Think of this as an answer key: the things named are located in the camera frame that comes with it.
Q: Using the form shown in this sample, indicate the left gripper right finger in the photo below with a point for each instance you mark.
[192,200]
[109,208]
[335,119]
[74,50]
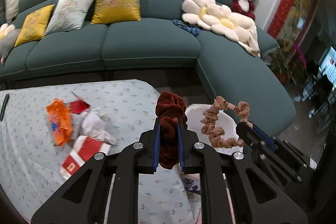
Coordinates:
[189,157]

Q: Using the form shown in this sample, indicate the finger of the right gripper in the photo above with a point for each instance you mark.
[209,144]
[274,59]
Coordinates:
[258,138]
[242,131]

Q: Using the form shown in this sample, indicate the tan dotted scrunchie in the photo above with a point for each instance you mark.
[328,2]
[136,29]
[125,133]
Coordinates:
[214,132]

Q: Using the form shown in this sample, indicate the small yellow embroidered cushion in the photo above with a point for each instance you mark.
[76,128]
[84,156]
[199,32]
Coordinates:
[34,26]

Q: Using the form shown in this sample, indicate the orange plastic bag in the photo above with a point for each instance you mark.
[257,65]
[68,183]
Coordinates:
[60,119]

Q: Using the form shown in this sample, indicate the black remote control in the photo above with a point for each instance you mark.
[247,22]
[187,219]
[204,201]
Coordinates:
[3,107]

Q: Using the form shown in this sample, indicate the red white paper cup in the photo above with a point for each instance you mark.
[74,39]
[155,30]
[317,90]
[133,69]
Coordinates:
[84,148]

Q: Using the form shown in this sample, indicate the dark red velvet scrunchie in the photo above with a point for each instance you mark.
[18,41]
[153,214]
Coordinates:
[169,109]

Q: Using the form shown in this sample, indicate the dark green sectional sofa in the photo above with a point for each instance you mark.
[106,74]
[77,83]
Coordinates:
[224,67]

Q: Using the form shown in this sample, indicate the red paper packet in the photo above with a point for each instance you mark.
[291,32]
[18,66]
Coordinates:
[79,105]

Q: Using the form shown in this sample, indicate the white cloth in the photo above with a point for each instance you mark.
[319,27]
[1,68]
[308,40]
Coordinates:
[94,126]

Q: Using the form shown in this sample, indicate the floral white tablecloth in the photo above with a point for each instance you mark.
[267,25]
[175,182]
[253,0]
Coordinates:
[31,162]

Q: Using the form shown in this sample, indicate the small white flower plush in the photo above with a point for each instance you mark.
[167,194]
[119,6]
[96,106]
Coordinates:
[6,29]

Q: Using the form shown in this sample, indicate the grey embroidered cushion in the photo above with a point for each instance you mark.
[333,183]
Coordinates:
[68,15]

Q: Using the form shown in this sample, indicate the white trash bag bin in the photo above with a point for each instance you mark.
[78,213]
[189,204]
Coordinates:
[194,115]

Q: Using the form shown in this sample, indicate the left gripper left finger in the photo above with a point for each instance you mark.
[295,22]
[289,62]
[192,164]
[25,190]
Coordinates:
[149,160]

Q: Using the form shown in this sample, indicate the blue patterned cloth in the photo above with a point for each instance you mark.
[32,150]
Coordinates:
[194,30]

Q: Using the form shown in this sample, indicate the potted plant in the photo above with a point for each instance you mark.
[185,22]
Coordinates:
[287,63]

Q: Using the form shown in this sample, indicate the white flower cushion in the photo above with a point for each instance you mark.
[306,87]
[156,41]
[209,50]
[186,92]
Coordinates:
[201,13]
[227,25]

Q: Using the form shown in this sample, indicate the grey plush toy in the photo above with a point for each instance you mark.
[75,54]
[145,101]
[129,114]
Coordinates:
[7,43]

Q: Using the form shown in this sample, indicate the large yellow embroidered cushion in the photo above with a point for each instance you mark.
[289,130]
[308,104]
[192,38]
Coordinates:
[113,11]

